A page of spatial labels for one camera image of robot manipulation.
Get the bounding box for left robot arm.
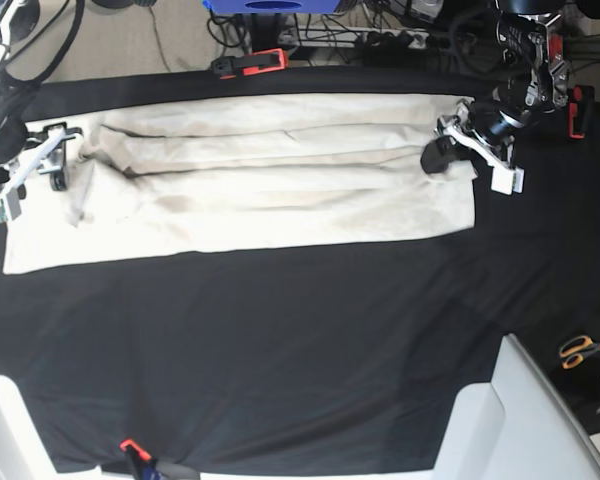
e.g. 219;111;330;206
420;1;569;174

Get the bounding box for orange handled scissors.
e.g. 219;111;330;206
558;335;600;370

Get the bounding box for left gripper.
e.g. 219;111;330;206
420;99;518;175

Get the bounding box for orange black clamp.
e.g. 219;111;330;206
210;48;289;79

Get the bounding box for red black clamp right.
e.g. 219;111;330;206
567;85;595;140

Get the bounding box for white T-shirt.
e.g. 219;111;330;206
3;94;476;275

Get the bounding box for blue box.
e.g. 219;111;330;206
202;0;341;15

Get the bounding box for orange clamp bottom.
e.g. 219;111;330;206
119;439;155;480

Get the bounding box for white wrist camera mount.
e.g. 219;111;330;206
437;115;524;195
0;122;84;224

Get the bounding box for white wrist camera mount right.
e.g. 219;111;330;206
0;122;84;224

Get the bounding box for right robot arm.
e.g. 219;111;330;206
0;1;86;189

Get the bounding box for black table cloth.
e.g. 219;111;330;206
0;67;600;476

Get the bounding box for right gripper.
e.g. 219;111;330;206
9;122;83;192

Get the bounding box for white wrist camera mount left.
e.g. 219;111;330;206
437;115;524;195

